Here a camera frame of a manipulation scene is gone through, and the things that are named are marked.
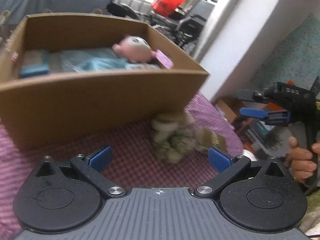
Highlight brown cardboard box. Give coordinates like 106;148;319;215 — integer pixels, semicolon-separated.
1;13;208;150

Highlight white pink plush toy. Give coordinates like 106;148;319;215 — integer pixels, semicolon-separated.
112;35;156;63

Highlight teal tissue box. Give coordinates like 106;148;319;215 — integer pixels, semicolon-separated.
19;50;49;79

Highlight red plastic bag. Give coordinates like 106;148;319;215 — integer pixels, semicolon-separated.
151;0;185;18

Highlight green white scrunchie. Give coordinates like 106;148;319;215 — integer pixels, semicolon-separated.
151;111;227;164

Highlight pink checkered tablecloth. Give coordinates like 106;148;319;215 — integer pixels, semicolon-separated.
0;90;245;240

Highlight person's right hand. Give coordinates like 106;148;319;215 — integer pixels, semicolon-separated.
285;137;319;183

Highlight wheelchair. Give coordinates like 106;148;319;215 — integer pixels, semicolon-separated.
148;0;216;55

